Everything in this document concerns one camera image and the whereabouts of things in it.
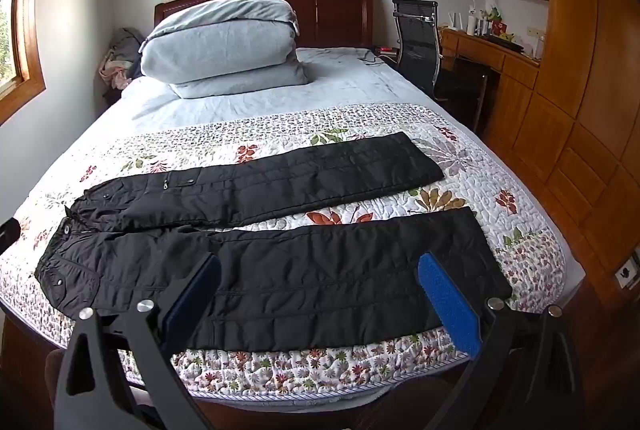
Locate black pants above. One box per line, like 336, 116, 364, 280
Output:
34, 131, 513, 353

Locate wooden wardrobe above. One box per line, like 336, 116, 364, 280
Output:
442, 0, 640, 311

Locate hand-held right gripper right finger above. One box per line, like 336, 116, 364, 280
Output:
417, 251, 586, 430

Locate pile of clothes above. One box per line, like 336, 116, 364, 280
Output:
99, 28, 146, 92

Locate black mesh office chair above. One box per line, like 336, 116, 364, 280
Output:
391, 0, 453, 104

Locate black cable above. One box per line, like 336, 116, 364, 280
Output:
361, 48, 396, 66

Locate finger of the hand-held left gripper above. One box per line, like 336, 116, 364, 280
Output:
0, 219, 22, 253

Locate black keyboard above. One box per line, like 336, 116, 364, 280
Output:
487, 34, 525, 52

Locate light blue pillow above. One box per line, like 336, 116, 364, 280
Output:
167, 58, 311, 100

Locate white wall socket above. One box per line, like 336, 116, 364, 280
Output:
614, 260, 638, 288

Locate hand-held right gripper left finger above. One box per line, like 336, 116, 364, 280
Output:
55, 253, 223, 430

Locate floral quilted bedspread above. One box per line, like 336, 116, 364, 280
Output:
0, 103, 568, 403

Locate light blue bed sheet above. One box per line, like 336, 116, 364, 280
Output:
107, 46, 441, 146

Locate narrow wooden framed window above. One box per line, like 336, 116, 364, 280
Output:
0, 0, 47, 126

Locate wooden desk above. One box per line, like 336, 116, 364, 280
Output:
439, 28, 541, 146

